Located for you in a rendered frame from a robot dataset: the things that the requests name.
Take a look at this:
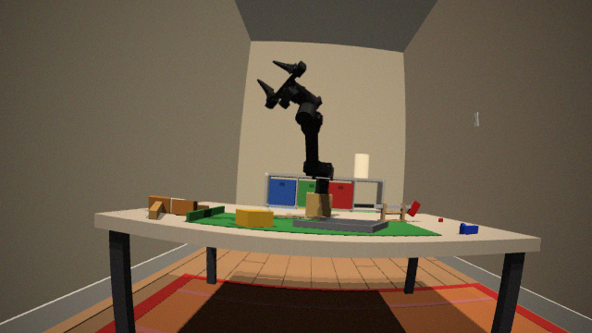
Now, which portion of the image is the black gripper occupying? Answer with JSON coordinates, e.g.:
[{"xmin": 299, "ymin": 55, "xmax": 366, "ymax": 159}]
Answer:
[{"xmin": 257, "ymin": 61, "xmax": 309, "ymax": 109}]

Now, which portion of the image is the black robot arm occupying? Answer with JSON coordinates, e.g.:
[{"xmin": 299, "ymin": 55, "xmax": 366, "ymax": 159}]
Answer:
[{"xmin": 278, "ymin": 82, "xmax": 334, "ymax": 195}]

